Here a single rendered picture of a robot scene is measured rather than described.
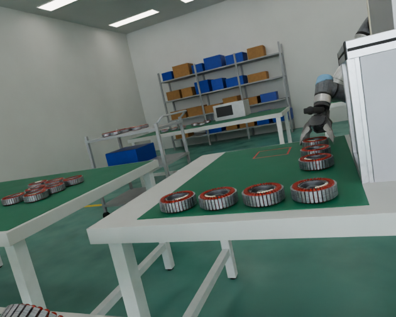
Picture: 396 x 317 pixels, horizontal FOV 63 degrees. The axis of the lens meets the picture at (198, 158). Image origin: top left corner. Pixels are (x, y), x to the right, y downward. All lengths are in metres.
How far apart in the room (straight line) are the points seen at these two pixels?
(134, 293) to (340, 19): 7.58
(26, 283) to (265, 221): 0.95
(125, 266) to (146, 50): 8.45
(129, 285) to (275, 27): 7.55
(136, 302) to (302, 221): 0.59
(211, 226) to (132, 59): 8.80
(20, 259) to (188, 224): 0.74
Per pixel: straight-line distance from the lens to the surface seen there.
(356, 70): 0.91
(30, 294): 1.43
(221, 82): 7.84
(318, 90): 1.62
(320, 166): 1.11
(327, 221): 0.76
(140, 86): 9.37
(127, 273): 1.07
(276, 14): 8.25
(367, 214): 0.76
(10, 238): 1.31
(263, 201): 0.84
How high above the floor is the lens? 1.04
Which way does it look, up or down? 9 degrees down
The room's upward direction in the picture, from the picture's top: 12 degrees counter-clockwise
